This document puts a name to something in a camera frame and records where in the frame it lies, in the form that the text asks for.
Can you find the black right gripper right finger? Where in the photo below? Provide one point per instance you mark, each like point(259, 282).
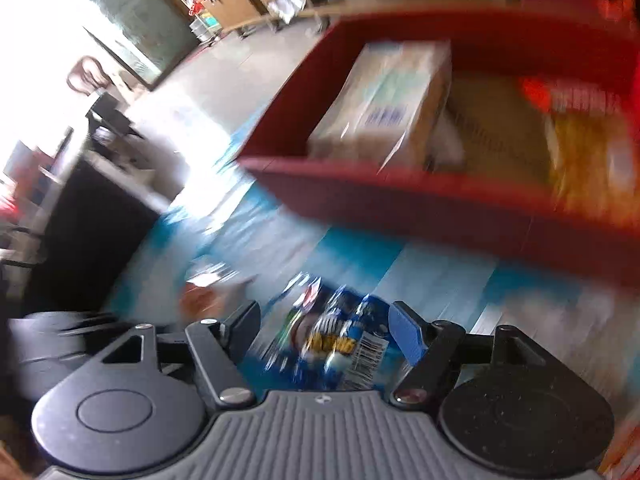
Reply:
point(430, 350)

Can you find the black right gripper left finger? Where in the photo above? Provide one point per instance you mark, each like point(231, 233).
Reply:
point(217, 348)

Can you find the white noodle snack bag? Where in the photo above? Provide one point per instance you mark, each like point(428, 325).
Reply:
point(212, 289)

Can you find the blue sausage snack bag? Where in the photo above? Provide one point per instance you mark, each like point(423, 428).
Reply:
point(319, 336)

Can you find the clear bread snack pack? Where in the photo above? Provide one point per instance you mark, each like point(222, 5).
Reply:
point(388, 107)

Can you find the red chip snack bag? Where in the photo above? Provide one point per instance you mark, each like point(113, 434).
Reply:
point(594, 156)

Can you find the blue white checkered cloth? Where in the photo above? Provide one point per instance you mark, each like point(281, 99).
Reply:
point(225, 216)

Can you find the red cardboard box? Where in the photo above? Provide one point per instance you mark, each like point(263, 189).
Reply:
point(486, 184)

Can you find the red wooden chair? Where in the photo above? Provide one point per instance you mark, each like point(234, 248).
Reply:
point(88, 76)

